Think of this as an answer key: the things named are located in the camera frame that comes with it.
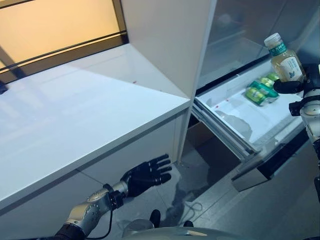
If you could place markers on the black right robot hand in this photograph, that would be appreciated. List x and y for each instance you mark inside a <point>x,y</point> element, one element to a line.
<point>287,87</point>

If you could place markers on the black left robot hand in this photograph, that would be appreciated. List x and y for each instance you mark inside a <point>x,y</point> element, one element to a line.
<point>142,176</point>

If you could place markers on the clear yellow drink bottle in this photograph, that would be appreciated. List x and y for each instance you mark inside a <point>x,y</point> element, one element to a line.
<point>287,65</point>

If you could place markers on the fridge drawer with white bin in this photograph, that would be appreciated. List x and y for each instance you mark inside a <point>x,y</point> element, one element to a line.
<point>237,117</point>

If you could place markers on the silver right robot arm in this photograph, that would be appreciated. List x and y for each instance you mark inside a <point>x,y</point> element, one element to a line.
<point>311,112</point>

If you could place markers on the steel fridge drawer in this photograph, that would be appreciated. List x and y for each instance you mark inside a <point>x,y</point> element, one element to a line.
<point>250,178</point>

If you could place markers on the green drink can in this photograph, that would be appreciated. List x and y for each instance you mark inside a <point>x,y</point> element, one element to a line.
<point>268,78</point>
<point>253,94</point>
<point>262,88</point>

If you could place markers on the left robot leg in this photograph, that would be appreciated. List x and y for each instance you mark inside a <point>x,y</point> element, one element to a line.
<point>155,217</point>

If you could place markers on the robot leg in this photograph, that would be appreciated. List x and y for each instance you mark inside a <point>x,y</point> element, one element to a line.
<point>188,223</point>
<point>155,217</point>

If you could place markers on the right robot leg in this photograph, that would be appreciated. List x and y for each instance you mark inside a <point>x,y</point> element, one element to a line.
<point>188,223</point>

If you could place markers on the white refrigerator cabinet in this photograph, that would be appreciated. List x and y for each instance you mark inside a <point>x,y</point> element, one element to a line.
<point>237,30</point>

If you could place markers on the white tall cabinet panel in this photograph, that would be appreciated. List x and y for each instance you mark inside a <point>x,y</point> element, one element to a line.
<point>162,37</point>

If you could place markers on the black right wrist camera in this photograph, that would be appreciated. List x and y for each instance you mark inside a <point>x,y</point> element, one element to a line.
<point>295,108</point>

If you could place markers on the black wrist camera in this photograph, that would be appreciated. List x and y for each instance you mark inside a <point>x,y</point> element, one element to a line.
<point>116,200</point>
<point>295,108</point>

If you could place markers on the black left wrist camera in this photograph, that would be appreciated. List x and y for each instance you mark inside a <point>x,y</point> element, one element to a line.
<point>116,200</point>

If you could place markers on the black window frame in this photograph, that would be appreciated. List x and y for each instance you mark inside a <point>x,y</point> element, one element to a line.
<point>120,22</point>

